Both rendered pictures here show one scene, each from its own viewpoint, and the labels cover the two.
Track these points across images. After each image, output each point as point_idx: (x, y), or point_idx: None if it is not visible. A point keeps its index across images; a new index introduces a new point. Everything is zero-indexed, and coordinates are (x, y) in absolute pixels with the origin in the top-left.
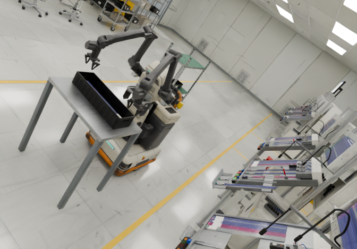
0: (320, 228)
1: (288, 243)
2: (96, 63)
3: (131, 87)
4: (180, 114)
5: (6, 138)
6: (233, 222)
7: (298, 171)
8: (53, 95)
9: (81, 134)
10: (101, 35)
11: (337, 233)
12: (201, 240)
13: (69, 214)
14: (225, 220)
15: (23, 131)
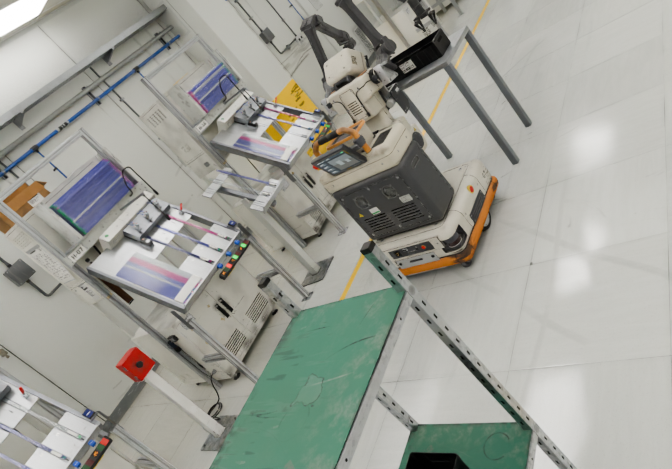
0: (211, 140)
1: (242, 132)
2: (415, 21)
3: (391, 87)
4: (319, 179)
5: (552, 111)
6: (273, 151)
7: (161, 209)
8: (638, 154)
9: (514, 188)
10: None
11: (215, 112)
12: (302, 139)
13: (439, 163)
14: (280, 154)
15: (555, 123)
